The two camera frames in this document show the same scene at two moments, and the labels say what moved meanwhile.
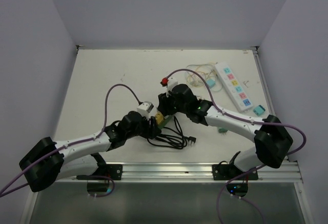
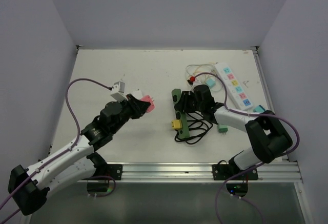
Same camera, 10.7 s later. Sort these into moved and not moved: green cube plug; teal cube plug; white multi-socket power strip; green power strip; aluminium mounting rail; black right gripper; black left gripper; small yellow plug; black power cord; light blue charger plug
Moved: black left gripper; green power strip; black power cord; small yellow plug; black right gripper
Not moved: light blue charger plug; aluminium mounting rail; white multi-socket power strip; green cube plug; teal cube plug
